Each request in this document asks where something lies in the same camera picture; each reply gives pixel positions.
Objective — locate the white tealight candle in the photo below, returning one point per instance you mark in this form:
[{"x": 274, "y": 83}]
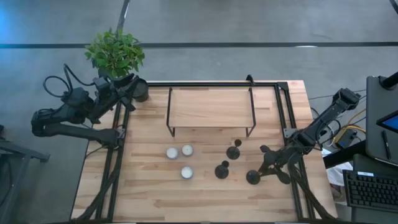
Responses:
[
  {"x": 187, "y": 150},
  {"x": 186, "y": 172},
  {"x": 172, "y": 153}
]

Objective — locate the black computer keyboard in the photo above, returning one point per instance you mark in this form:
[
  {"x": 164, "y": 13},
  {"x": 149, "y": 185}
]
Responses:
[{"x": 370, "y": 189}]

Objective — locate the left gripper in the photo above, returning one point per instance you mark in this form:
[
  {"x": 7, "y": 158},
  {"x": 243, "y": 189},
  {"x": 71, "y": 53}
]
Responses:
[{"x": 109, "y": 98}]

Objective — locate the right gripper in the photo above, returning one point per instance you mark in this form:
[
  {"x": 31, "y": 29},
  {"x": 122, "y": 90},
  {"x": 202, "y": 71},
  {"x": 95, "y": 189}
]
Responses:
[{"x": 286, "y": 154}]

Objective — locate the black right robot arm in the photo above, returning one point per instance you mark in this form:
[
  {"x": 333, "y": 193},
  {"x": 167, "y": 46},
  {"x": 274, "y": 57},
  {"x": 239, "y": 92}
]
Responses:
[{"x": 323, "y": 119}]

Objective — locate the green leafy plant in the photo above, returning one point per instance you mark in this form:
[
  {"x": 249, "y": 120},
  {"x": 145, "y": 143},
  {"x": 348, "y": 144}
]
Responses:
[{"x": 115, "y": 53}]

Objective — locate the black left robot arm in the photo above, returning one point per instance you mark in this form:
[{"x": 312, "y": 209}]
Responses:
[{"x": 77, "y": 132}]

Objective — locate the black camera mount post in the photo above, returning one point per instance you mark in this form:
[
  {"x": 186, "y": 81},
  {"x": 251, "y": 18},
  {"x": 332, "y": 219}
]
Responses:
[{"x": 249, "y": 79}]

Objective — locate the tall black candlestick holder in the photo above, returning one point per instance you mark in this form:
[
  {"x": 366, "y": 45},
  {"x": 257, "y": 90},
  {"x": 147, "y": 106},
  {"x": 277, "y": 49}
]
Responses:
[{"x": 253, "y": 177}]

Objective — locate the tablet with blue screen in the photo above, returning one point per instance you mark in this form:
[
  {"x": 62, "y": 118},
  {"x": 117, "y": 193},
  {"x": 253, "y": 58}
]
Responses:
[{"x": 390, "y": 122}]

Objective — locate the black monitor stand pole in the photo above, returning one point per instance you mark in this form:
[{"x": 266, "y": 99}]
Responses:
[{"x": 390, "y": 81}]

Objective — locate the black aluminium table frame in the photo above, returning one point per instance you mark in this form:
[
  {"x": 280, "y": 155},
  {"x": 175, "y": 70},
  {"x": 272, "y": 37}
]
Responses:
[{"x": 217, "y": 84}]

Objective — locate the wooden shelf riser, black legs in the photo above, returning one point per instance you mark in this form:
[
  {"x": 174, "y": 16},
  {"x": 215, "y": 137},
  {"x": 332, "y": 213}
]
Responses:
[{"x": 211, "y": 109}]

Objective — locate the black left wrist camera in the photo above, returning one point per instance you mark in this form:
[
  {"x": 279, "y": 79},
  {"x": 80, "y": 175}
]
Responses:
[{"x": 101, "y": 84}]

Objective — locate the black desk edge bar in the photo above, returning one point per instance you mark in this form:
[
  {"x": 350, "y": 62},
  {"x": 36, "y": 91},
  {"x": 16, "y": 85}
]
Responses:
[{"x": 342, "y": 155}]

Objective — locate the white plastic bag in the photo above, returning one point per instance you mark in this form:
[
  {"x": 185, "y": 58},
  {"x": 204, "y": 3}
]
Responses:
[{"x": 334, "y": 174}]

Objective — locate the black pen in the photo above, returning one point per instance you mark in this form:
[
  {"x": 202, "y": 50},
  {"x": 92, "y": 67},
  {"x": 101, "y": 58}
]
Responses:
[{"x": 386, "y": 144}]

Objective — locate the black power adapter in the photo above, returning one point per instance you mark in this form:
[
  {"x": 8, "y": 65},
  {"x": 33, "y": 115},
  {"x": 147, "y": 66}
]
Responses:
[{"x": 346, "y": 139}]

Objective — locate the grey metal side table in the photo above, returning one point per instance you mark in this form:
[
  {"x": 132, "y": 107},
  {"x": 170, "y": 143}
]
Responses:
[{"x": 18, "y": 152}]

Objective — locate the black plant pot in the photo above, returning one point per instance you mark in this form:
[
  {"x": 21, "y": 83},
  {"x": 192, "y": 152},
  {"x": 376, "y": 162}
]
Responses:
[{"x": 141, "y": 91}]

